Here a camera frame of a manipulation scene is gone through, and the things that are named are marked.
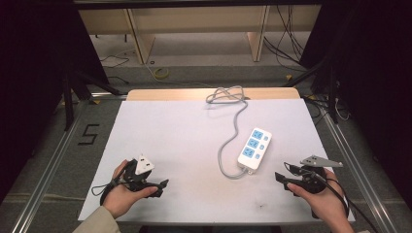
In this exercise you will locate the light wooden desk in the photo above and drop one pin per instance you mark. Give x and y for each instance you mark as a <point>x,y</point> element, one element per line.
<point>200,19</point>

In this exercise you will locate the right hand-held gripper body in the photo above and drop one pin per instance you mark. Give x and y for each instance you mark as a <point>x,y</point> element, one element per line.
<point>312,181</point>

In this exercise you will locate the aluminium floor rail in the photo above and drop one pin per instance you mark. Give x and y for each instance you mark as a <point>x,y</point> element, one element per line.
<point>48,165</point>
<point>359,168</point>

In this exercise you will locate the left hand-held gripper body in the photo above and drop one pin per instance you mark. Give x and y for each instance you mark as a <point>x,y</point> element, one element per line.
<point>140,168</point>

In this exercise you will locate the white table sheet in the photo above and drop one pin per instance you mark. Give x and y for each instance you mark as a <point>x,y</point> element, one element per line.
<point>181,145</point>

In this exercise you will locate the yellow tape roll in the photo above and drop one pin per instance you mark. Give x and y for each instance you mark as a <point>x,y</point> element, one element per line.
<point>161,73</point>

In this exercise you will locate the person's right hand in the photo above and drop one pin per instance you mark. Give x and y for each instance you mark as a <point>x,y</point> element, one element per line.
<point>327,204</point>

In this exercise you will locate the dark curtain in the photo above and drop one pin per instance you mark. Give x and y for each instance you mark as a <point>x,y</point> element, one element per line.
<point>375,81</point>
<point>35,81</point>

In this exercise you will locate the white power strip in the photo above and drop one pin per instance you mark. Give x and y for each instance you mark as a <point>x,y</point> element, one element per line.
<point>254,150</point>

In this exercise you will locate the black metal stand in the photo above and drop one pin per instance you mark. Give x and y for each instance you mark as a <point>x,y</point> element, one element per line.
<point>324,77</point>
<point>73,93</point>

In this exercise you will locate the person's left hand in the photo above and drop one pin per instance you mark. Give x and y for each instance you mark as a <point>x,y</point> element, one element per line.
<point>120,197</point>

